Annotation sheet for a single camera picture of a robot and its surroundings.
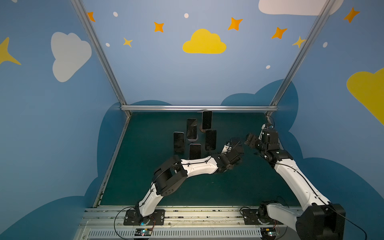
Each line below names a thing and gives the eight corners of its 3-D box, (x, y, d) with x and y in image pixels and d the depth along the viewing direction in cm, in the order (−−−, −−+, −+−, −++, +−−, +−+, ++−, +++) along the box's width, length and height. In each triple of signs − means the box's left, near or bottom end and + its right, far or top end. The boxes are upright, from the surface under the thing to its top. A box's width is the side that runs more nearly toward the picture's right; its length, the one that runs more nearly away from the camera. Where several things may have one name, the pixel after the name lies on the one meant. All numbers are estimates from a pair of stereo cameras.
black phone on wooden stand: (201, 131, 111) (203, 117, 100) (201, 124, 116) (202, 110, 104) (211, 131, 111) (213, 117, 100) (210, 124, 116) (212, 110, 104)
